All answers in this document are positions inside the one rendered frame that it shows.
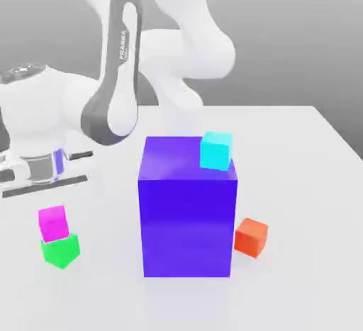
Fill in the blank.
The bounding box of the large purple box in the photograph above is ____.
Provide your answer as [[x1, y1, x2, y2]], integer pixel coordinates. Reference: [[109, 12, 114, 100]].
[[138, 135, 238, 279]]

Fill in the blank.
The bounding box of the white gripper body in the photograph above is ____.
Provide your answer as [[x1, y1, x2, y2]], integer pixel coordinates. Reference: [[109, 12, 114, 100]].
[[0, 174, 89, 202]]

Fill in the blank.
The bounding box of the small magenta cube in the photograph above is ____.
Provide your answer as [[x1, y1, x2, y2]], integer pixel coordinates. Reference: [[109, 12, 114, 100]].
[[38, 205, 70, 243]]

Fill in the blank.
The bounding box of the small orange cube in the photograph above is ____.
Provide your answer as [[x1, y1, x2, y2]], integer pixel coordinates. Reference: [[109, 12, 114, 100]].
[[234, 218, 269, 259]]

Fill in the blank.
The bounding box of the small green cube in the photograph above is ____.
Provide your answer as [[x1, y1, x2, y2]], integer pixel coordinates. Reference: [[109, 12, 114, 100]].
[[40, 232, 81, 270]]

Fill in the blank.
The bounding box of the small cyan cube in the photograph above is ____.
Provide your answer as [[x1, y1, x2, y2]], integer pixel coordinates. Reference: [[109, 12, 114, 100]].
[[199, 131, 234, 172]]

